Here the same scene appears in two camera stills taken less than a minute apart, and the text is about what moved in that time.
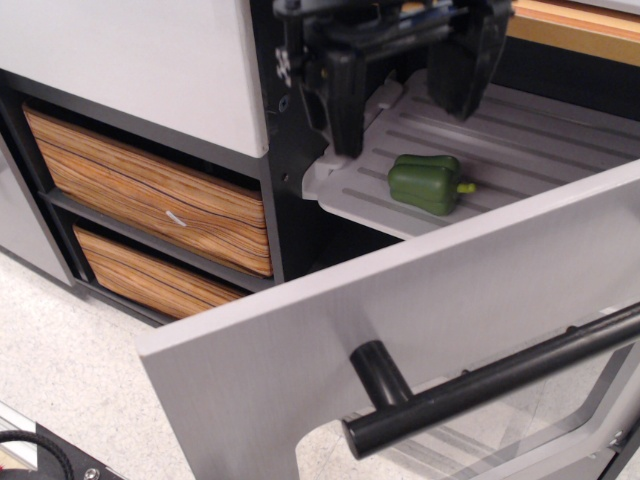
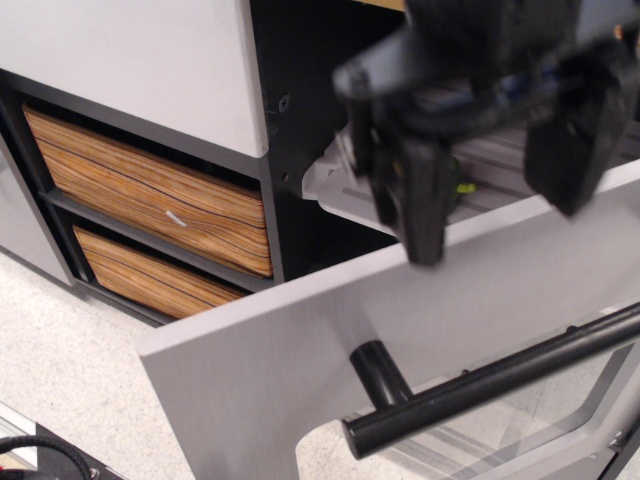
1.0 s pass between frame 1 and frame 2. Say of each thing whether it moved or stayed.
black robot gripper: moved
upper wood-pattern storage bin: stayed
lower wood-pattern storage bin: stayed
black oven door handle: stayed
